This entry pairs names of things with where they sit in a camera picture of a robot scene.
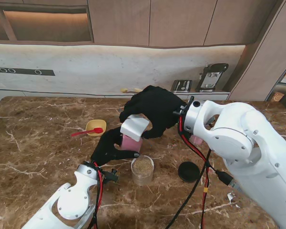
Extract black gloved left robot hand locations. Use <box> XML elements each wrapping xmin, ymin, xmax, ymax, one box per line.
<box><xmin>90</xmin><ymin>127</ymin><xmax>141</xmax><ymax>167</ymax></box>

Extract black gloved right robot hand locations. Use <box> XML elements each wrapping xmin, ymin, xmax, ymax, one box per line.
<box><xmin>119</xmin><ymin>85</ymin><xmax>188</xmax><ymax>141</ymax></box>

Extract red plastic measuring spoon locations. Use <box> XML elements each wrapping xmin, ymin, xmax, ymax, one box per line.
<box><xmin>71</xmin><ymin>127</ymin><xmax>104</xmax><ymax>137</ymax></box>

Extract pink container with white lid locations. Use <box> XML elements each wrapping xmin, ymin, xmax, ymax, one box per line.
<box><xmin>121</xmin><ymin>133</ymin><xmax>143</xmax><ymax>154</ymax></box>

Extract white square container lid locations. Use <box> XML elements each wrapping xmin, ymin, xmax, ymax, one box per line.
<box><xmin>120</xmin><ymin>114</ymin><xmax>150</xmax><ymax>142</ymax></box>

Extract clear jar of grain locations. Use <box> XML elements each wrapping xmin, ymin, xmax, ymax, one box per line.
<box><xmin>131</xmin><ymin>155</ymin><xmax>155</xmax><ymax>187</ymax></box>

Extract pink plastic measuring cup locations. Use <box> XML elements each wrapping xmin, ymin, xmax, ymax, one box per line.
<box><xmin>190</xmin><ymin>135</ymin><xmax>204</xmax><ymax>145</ymax></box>

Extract black round jar lid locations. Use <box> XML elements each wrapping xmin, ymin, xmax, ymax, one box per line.
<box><xmin>177</xmin><ymin>161</ymin><xmax>201</xmax><ymax>184</ymax></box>

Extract yellow plastic bowl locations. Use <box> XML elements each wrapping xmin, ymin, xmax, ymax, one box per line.
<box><xmin>85</xmin><ymin>119</ymin><xmax>107</xmax><ymax>137</ymax></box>

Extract black silver toaster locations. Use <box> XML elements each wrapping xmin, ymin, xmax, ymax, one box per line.
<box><xmin>170</xmin><ymin>79</ymin><xmax>193</xmax><ymax>93</ymax></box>

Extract black espresso machine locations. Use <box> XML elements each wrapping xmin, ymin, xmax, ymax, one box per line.
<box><xmin>198</xmin><ymin>62</ymin><xmax>229</xmax><ymax>93</ymax></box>

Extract tall wooden cabinet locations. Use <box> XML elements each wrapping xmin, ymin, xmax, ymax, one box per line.
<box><xmin>228</xmin><ymin>0</ymin><xmax>286</xmax><ymax>102</ymax></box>

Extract round wooden ornament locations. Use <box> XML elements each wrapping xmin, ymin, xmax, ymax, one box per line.
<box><xmin>271</xmin><ymin>92</ymin><xmax>285</xmax><ymax>103</ymax></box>

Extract lit open shelf niche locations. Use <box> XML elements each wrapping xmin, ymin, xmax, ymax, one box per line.
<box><xmin>0</xmin><ymin>0</ymin><xmax>95</xmax><ymax>45</ymax></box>

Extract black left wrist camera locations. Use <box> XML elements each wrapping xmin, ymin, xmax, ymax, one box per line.
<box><xmin>104</xmin><ymin>168</ymin><xmax>120</xmax><ymax>184</ymax></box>

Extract red black left arm cable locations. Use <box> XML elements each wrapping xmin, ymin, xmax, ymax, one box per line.
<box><xmin>87</xmin><ymin>163</ymin><xmax>120</xmax><ymax>229</ymax></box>

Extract red black arm cable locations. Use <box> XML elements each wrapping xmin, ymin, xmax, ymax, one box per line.
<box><xmin>87</xmin><ymin>163</ymin><xmax>120</xmax><ymax>229</ymax></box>
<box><xmin>165</xmin><ymin>116</ymin><xmax>235</xmax><ymax>229</ymax></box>

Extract wooden wall cabinets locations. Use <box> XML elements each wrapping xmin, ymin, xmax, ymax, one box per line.
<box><xmin>87</xmin><ymin>0</ymin><xmax>285</xmax><ymax>49</ymax></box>

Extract red black right arm cable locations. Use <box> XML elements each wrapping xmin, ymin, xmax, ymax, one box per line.
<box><xmin>165</xmin><ymin>116</ymin><xmax>235</xmax><ymax>229</ymax></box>

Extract black wall control panel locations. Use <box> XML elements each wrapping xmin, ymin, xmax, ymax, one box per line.
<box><xmin>0</xmin><ymin>66</ymin><xmax>56</xmax><ymax>77</ymax></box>

